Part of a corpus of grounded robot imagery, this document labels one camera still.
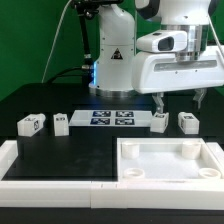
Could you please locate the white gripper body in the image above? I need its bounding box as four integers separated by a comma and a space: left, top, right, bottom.
132, 46, 224, 94

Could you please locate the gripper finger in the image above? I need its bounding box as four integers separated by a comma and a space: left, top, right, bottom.
193, 88, 207, 109
152, 93, 164, 113

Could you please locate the white square tabletop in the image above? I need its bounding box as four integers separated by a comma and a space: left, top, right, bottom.
117, 138, 224, 183

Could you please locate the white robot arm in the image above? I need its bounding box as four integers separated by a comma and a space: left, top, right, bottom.
72, 0, 224, 113

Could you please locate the white U-shaped obstacle fence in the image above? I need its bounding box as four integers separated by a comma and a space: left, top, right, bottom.
0, 140, 224, 210

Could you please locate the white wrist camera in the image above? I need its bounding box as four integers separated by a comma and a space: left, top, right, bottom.
136, 30, 187, 53

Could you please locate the black cable bundle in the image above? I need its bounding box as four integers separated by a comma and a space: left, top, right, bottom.
44, 64, 94, 84

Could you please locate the white marker base plate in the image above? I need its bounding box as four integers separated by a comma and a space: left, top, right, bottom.
69, 110, 152, 127

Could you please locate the white cable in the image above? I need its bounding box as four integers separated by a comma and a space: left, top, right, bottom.
41, 0, 74, 84

